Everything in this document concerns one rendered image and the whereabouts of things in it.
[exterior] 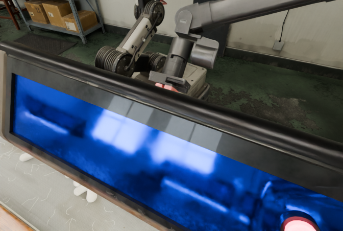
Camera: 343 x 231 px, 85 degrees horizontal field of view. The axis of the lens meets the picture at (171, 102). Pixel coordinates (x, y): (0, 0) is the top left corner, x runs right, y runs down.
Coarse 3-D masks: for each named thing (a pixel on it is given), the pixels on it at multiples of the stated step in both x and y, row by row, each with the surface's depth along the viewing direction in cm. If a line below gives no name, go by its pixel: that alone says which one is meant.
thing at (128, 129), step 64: (0, 64) 13; (64, 64) 11; (0, 128) 14; (64, 128) 12; (128, 128) 10; (192, 128) 9; (256, 128) 8; (128, 192) 11; (192, 192) 9; (256, 192) 8; (320, 192) 7
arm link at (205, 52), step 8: (184, 16) 46; (176, 24) 47; (184, 24) 46; (176, 32) 48; (184, 32) 47; (200, 40) 48; (208, 40) 47; (200, 48) 47; (208, 48) 47; (216, 48) 47; (192, 56) 48; (200, 56) 47; (208, 56) 47; (216, 56) 50; (200, 64) 49; (208, 64) 48
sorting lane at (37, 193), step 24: (0, 144) 51; (0, 168) 46; (24, 168) 46; (48, 168) 46; (0, 192) 42; (24, 192) 42; (48, 192) 42; (72, 192) 42; (24, 216) 38; (48, 216) 38; (72, 216) 38; (96, 216) 38; (120, 216) 38
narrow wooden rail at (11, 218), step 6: (0, 204) 38; (0, 210) 37; (6, 210) 37; (0, 216) 36; (6, 216) 36; (12, 216) 36; (0, 222) 36; (6, 222) 36; (12, 222) 36; (18, 222) 36; (24, 222) 37; (0, 228) 35; (6, 228) 35; (12, 228) 35; (18, 228) 35; (24, 228) 35; (30, 228) 35
